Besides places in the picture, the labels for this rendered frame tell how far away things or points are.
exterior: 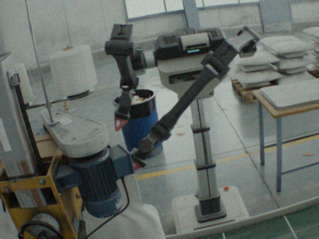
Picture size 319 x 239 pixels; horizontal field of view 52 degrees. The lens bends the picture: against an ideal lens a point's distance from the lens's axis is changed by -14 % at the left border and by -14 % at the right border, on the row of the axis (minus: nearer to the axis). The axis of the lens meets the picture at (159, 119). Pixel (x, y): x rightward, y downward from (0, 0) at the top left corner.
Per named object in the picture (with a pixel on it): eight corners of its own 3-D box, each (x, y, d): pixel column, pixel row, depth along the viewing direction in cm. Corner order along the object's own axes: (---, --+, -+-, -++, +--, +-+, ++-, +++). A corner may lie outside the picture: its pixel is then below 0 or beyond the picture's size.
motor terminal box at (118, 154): (126, 168, 143) (119, 142, 139) (138, 179, 135) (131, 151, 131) (107, 176, 140) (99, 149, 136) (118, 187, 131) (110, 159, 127)
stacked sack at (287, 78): (306, 75, 522) (306, 67, 517) (317, 83, 483) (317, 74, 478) (271, 80, 526) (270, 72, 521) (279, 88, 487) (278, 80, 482)
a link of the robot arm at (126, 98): (139, 76, 174) (121, 74, 174) (136, 81, 163) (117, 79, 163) (138, 101, 177) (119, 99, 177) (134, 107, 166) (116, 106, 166)
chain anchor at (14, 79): (22, 83, 112) (18, 65, 110) (18, 87, 107) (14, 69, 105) (15, 84, 112) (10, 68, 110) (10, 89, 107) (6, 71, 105)
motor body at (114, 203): (124, 196, 144) (109, 140, 135) (124, 218, 130) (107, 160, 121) (88, 201, 144) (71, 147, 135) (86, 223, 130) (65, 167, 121)
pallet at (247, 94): (295, 76, 568) (295, 67, 563) (316, 92, 492) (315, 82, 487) (232, 85, 572) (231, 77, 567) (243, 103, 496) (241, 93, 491)
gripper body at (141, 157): (131, 160, 161) (141, 147, 159) (131, 150, 170) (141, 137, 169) (144, 167, 163) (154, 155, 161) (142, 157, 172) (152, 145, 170)
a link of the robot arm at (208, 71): (232, 68, 149) (212, 50, 150) (229, 68, 144) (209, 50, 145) (169, 140, 165) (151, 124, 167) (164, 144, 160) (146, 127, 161)
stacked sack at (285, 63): (301, 59, 520) (301, 51, 515) (316, 66, 481) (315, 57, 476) (268, 65, 515) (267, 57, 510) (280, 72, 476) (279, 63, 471)
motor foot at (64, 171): (86, 176, 134) (80, 155, 131) (83, 193, 123) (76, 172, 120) (63, 179, 134) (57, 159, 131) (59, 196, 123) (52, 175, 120)
